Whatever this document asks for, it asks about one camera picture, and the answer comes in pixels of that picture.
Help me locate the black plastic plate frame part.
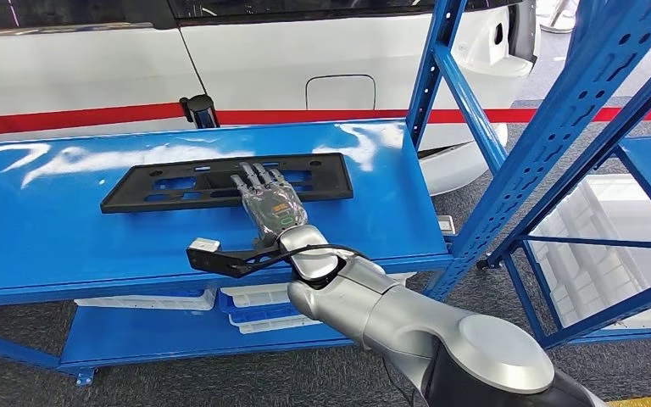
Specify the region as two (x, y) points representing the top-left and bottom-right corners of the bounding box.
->
(99, 153), (354, 215)

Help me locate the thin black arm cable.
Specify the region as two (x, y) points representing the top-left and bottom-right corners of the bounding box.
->
(381, 358), (416, 407)

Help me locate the large white plastic crate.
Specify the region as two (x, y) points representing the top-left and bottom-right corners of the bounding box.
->
(529, 174), (651, 330)

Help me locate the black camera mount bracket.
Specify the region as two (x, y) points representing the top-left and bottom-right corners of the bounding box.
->
(186, 244), (304, 281)

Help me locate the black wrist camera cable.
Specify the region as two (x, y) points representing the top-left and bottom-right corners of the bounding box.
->
(243, 243), (371, 285)

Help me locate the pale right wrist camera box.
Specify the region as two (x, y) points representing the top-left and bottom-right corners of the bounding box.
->
(188, 237), (223, 254)

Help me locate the red barrier belt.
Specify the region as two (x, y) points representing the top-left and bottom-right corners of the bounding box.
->
(0, 102), (186, 137)
(215, 105), (651, 125)

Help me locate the white car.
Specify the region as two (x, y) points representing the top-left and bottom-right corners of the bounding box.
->
(0, 0), (543, 197)

